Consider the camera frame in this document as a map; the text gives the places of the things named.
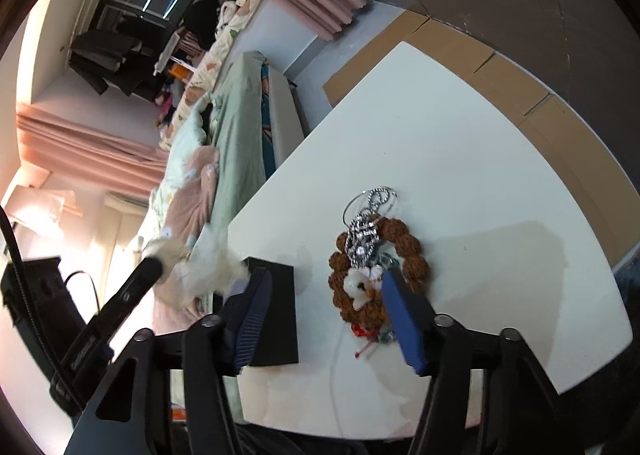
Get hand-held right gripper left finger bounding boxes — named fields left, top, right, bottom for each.
left=62, top=267, right=274, bottom=455

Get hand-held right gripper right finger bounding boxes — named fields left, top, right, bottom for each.
left=381, top=269, right=587, bottom=455

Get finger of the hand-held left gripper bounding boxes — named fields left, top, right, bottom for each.
left=95, top=256, right=165, bottom=331

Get black jewelry box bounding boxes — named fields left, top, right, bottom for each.
left=214, top=257, right=300, bottom=368

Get red string charm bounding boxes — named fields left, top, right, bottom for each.
left=350, top=324, right=387, bottom=359

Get white carved pendant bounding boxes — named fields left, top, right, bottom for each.
left=345, top=267, right=384, bottom=311

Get brown bead bracelet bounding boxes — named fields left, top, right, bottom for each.
left=327, top=216, right=432, bottom=328

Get pink duck print blanket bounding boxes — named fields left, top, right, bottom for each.
left=142, top=145, right=251, bottom=333

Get pale green printed quilt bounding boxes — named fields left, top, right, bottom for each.
left=151, top=150, right=201, bottom=220

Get pale green pillow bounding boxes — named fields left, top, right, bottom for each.
left=170, top=107, right=217, bottom=170

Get blue printed mattress cover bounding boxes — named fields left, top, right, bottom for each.
left=259, top=64, right=279, bottom=180

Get bed with green sheet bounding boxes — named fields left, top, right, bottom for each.
left=199, top=52, right=275, bottom=238

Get white side table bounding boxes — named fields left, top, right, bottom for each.
left=227, top=41, right=632, bottom=441

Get hanging dark clothes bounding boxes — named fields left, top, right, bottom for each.
left=69, top=29, right=168, bottom=96

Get floral window seat cushion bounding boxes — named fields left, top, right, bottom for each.
left=162, top=0, right=266, bottom=136

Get flattened cardboard sheet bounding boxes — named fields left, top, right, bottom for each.
left=322, top=12, right=640, bottom=267

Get white bed frame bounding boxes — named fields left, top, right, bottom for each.
left=265, top=62, right=312, bottom=170

